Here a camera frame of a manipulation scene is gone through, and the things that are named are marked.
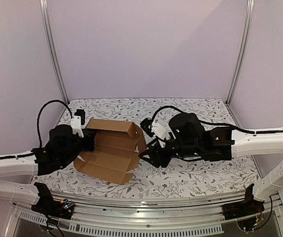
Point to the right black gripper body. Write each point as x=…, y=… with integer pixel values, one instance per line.
x=161, y=149

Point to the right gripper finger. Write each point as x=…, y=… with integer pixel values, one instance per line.
x=152, y=148
x=150, y=157

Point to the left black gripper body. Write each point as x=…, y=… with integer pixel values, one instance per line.
x=70, y=154

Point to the brown cardboard box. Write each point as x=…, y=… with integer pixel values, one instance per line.
x=116, y=151

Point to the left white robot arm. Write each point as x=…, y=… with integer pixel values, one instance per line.
x=39, y=161

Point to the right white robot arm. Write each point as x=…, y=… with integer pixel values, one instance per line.
x=189, y=141

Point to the floral patterned table mat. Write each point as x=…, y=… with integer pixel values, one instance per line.
x=180, y=179

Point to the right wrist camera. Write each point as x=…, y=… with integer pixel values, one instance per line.
x=153, y=128

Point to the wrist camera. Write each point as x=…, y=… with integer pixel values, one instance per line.
x=77, y=121
x=153, y=128

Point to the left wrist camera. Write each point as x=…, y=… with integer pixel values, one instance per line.
x=77, y=121

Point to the front aluminium rail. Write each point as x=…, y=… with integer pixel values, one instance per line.
x=173, y=217

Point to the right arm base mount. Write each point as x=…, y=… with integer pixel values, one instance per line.
x=248, y=206

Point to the left aluminium frame post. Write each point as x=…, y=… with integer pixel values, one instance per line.
x=52, y=50

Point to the aluminium frame post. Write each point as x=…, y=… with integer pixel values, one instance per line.
x=52, y=50
x=242, y=50

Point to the right aluminium frame post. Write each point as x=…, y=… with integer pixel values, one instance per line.
x=242, y=50

